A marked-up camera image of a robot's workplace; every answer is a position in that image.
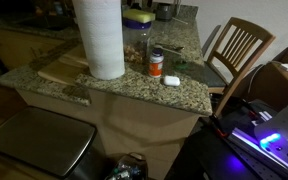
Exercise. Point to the yellow sponge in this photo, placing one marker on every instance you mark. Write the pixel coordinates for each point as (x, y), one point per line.
(139, 15)

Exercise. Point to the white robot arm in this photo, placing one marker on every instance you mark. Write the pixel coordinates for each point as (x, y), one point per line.
(284, 126)

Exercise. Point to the clear jar purple lid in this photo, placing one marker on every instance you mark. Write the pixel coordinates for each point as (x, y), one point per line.
(135, 40)

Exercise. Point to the white earbuds case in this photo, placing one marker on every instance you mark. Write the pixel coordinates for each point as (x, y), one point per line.
(171, 81)

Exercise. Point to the white plastic spoon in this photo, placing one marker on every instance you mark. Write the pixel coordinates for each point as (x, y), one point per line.
(165, 49)

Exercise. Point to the metal spoon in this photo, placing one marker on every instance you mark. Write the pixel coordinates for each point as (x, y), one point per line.
(176, 48)

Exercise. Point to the white paper towel roll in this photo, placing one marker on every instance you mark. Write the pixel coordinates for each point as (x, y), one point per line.
(100, 40)

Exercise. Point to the white thin stick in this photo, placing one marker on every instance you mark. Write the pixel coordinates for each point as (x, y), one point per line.
(180, 21)

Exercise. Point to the wooden cutting board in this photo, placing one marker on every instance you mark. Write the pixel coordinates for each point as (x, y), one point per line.
(60, 70)

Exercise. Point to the black robot cart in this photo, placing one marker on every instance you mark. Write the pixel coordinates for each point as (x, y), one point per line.
(204, 156)

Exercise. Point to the wooden chair grey seat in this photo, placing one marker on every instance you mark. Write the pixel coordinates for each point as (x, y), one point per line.
(244, 40)

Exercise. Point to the stainless steel trash can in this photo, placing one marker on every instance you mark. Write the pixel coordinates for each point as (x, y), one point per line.
(40, 140)

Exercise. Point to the aluminium robot mounting base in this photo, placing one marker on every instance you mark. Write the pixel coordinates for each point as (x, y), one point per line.
(250, 150)

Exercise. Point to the brown cardboard box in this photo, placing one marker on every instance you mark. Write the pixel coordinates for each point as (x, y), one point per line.
(274, 86)

